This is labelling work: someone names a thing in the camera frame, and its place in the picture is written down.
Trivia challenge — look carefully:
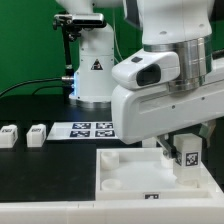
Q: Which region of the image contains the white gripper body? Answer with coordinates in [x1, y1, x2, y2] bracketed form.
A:
[112, 68, 224, 144]

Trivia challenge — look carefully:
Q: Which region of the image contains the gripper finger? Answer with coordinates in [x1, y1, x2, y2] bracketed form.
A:
[199, 120, 216, 146]
[156, 134, 176, 159]

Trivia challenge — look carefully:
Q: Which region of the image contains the white square tabletop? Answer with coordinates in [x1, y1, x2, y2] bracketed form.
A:
[95, 148, 220, 200]

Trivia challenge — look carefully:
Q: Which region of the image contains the black cable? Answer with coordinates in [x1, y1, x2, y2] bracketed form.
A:
[0, 77, 73, 98]

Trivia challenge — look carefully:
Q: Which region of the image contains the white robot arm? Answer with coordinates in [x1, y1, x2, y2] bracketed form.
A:
[55, 0, 224, 144]

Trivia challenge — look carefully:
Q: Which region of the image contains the white L-shaped fence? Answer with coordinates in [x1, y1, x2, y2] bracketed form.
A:
[0, 159, 224, 224]

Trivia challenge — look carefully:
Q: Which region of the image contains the black camera on stand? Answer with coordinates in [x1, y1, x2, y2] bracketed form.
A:
[52, 12, 106, 84]

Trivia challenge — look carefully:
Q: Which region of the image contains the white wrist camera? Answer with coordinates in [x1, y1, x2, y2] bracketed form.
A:
[112, 50, 180, 90]

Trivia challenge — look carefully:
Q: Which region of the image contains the tag marker sheet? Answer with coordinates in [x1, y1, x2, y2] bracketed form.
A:
[47, 121, 117, 140]

